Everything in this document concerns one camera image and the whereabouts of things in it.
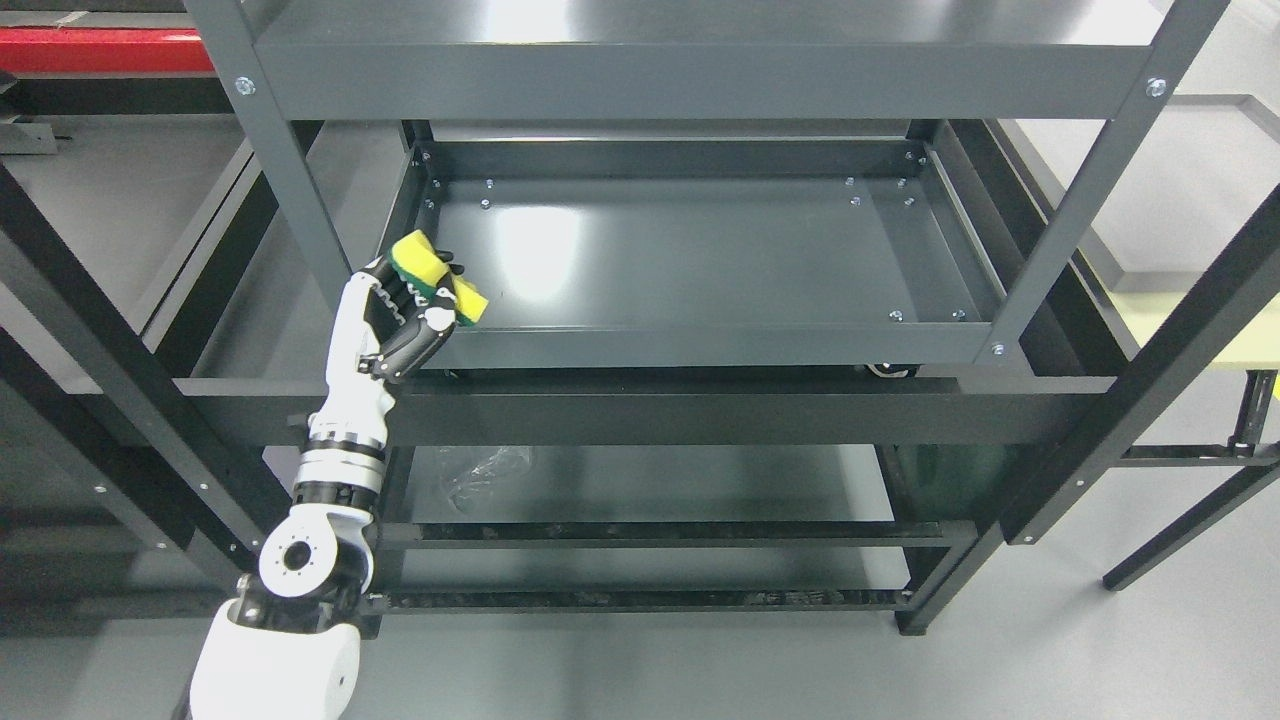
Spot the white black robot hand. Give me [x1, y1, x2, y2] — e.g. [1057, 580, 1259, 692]
[308, 250, 463, 448]

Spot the green yellow sponge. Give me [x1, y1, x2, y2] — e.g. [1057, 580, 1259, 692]
[389, 231, 489, 325]

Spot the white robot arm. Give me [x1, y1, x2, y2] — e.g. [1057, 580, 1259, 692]
[186, 433, 387, 719]

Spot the dark grey shelf cart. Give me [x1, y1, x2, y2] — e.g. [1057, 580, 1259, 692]
[186, 1, 1226, 373]

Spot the black metal shelf rack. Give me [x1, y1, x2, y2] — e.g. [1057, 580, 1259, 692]
[3, 113, 1277, 635]

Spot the clear plastic bag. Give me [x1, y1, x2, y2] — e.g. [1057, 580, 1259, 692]
[435, 445, 536, 515]

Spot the red bar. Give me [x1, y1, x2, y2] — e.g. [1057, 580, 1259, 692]
[1, 26, 215, 76]

